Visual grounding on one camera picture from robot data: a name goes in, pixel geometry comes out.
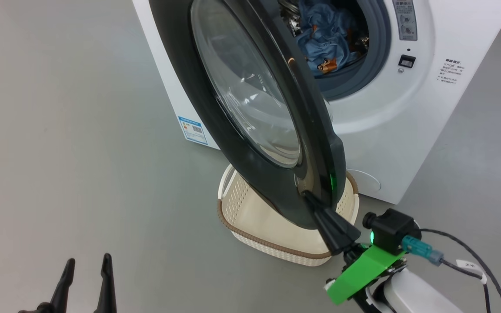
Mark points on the blue cartoon print pyjama trousers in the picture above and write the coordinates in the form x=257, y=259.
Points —
x=324, y=50

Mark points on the steel washing machine drum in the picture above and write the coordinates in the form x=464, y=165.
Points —
x=289, y=13

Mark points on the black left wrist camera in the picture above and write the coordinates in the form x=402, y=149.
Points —
x=37, y=309

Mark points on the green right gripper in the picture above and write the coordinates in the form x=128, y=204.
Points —
x=363, y=271

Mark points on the white front-load washing machine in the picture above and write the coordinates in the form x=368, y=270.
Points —
x=398, y=130

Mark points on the grey rubber door gasket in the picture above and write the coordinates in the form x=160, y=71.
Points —
x=376, y=56

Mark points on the grey warning label sticker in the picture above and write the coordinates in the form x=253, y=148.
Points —
x=405, y=19

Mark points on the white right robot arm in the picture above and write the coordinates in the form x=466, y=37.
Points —
x=415, y=295

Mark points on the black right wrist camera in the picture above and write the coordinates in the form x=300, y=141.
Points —
x=392, y=230

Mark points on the blue white energy label sticker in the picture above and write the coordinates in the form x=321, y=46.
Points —
x=192, y=130

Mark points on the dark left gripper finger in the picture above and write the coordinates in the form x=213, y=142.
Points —
x=63, y=291
x=107, y=287

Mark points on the cream perforated laundry basket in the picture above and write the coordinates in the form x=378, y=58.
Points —
x=268, y=230

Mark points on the dark round washing machine door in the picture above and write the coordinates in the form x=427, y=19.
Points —
x=242, y=87

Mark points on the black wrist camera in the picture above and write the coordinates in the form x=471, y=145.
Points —
x=392, y=230
x=37, y=309

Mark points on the round white filter cover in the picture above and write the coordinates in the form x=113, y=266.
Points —
x=365, y=182

